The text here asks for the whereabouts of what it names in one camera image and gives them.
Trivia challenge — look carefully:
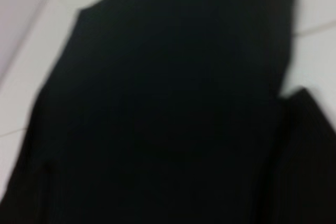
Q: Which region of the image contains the black t-shirt with FREE print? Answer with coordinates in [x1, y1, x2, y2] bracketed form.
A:
[0, 0, 336, 224]

